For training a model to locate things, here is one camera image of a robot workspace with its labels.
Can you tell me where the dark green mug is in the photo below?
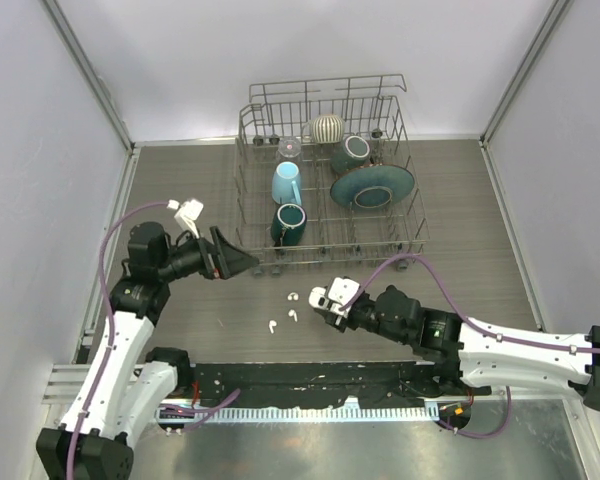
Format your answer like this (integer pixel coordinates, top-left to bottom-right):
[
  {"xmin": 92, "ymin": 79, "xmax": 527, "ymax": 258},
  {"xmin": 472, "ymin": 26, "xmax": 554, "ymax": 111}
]
[{"xmin": 270, "ymin": 203, "xmax": 307, "ymax": 247}]

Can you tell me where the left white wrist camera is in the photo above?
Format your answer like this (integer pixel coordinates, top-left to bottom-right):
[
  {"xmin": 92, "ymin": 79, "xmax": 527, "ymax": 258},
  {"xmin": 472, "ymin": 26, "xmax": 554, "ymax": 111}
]
[{"xmin": 167, "ymin": 198, "xmax": 204, "ymax": 239}]

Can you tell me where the grey wire dish rack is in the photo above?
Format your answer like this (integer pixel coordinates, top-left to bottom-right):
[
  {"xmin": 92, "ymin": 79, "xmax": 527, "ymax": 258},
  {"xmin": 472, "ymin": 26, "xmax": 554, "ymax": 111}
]
[{"xmin": 234, "ymin": 73, "xmax": 429, "ymax": 277}]

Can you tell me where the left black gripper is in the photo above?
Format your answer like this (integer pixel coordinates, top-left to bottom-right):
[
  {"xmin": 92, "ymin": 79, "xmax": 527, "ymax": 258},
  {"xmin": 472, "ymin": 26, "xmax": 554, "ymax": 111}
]
[{"xmin": 157, "ymin": 226, "xmax": 258, "ymax": 283}]

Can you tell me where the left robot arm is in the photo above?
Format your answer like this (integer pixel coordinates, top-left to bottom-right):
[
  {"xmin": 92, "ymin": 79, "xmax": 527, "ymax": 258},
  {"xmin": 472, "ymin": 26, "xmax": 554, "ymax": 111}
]
[{"xmin": 36, "ymin": 222, "xmax": 259, "ymax": 479}]

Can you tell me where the clear glass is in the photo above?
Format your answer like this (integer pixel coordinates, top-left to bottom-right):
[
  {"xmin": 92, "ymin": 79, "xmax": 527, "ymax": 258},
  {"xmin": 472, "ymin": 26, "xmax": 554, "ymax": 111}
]
[{"xmin": 276, "ymin": 137, "xmax": 302, "ymax": 162}]

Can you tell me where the striped ceramic cup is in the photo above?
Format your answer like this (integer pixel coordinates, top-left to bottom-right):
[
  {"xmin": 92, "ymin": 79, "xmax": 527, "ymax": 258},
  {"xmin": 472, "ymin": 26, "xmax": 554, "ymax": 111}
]
[{"xmin": 302, "ymin": 114, "xmax": 345, "ymax": 145}]

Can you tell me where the dark teal bowl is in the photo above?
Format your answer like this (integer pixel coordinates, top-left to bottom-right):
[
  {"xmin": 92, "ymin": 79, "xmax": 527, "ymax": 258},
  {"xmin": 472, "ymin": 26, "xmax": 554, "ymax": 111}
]
[{"xmin": 330, "ymin": 135, "xmax": 371, "ymax": 175}]

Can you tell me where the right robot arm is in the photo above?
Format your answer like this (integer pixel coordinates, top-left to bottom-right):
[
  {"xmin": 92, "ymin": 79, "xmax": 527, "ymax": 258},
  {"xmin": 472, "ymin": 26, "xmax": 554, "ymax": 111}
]
[{"xmin": 309, "ymin": 278, "xmax": 600, "ymax": 412}]

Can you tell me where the light blue mug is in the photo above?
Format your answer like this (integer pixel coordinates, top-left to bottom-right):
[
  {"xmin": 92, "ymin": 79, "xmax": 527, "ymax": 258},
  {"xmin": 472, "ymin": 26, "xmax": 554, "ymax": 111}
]
[{"xmin": 272, "ymin": 161, "xmax": 302, "ymax": 206}]

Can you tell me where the white cable duct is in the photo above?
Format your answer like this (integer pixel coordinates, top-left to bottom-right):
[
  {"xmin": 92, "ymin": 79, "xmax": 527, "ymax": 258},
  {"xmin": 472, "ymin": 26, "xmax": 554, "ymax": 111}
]
[{"xmin": 149, "ymin": 398, "xmax": 440, "ymax": 425}]

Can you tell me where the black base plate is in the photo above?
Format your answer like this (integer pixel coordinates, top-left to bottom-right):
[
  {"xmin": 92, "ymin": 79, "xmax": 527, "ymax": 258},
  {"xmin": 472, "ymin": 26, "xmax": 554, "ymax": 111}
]
[{"xmin": 171, "ymin": 361, "xmax": 492, "ymax": 409}]

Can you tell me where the teal ceramic plate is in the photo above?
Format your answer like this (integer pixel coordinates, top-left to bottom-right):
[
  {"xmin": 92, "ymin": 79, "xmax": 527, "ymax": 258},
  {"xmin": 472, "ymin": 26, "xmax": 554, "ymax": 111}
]
[{"xmin": 330, "ymin": 164, "xmax": 416, "ymax": 211}]

